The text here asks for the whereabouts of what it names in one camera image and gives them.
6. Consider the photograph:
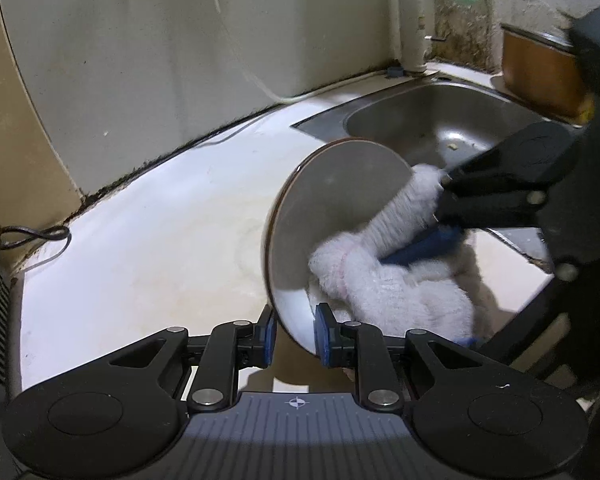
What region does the white pink dish cloth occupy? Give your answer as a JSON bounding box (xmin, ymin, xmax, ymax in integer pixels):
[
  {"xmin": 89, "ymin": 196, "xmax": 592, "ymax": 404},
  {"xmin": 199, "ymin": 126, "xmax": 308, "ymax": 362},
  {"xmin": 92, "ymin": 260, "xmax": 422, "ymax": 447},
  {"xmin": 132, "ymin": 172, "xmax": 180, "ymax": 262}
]
[{"xmin": 308, "ymin": 164, "xmax": 491, "ymax": 344}]

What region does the white ceramic bowl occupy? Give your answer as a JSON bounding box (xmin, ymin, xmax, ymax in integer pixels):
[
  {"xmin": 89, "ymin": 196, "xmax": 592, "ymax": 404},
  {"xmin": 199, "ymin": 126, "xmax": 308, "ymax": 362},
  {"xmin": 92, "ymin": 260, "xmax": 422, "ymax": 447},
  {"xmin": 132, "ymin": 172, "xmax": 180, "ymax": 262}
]
[{"xmin": 262, "ymin": 139, "xmax": 413, "ymax": 353}]

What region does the stainless steel sink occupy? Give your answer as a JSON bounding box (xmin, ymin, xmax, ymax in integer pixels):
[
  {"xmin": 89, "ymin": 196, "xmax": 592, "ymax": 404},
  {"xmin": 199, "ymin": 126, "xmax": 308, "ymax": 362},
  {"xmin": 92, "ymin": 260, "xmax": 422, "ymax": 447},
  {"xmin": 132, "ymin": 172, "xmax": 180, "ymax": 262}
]
[{"xmin": 290, "ymin": 77, "xmax": 589, "ymax": 271}]

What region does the black power cable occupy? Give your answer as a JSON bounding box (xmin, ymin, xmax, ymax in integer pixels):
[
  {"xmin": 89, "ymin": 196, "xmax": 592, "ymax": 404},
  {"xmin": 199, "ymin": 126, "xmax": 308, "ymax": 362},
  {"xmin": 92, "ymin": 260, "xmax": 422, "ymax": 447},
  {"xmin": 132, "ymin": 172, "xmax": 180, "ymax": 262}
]
[{"xmin": 0, "ymin": 224, "xmax": 72, "ymax": 266}]

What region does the copper coloured pot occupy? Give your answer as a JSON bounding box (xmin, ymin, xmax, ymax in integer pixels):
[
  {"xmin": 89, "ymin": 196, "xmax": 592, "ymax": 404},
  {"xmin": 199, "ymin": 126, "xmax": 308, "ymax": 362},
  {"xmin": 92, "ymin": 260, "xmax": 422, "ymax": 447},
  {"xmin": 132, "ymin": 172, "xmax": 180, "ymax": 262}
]
[{"xmin": 501, "ymin": 23, "xmax": 593, "ymax": 122}]

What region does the white cable on wall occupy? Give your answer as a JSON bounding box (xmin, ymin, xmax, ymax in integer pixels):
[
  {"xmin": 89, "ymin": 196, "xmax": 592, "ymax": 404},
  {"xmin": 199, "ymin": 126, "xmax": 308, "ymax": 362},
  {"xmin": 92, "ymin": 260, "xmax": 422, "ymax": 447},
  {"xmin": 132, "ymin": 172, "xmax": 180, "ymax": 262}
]
[{"xmin": 206, "ymin": 0, "xmax": 397, "ymax": 104}]

